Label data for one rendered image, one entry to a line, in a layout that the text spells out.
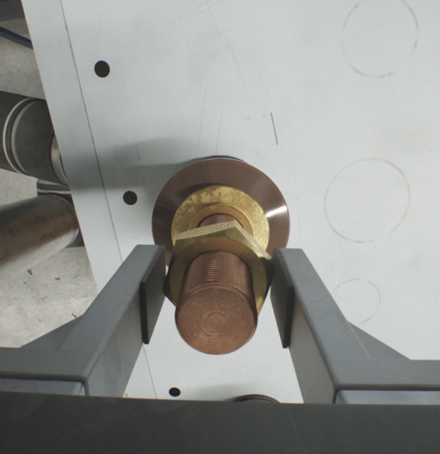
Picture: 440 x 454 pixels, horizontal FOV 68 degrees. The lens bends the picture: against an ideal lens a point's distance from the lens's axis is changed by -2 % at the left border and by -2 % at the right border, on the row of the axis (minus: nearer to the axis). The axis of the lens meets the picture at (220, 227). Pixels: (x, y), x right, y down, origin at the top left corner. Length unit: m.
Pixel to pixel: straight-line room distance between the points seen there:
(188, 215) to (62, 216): 0.41
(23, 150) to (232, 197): 0.33
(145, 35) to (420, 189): 0.28
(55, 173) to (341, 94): 0.34
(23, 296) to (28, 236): 1.73
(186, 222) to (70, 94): 0.18
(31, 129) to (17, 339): 2.02
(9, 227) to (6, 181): 1.54
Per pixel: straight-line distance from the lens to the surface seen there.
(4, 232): 0.49
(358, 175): 0.33
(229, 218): 0.20
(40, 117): 0.48
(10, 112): 0.51
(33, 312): 2.26
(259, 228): 0.21
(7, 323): 2.39
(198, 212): 0.20
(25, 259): 0.52
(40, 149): 0.47
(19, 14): 1.34
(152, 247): 0.15
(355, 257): 0.35
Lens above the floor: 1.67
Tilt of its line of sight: 73 degrees down
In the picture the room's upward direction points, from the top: 176 degrees counter-clockwise
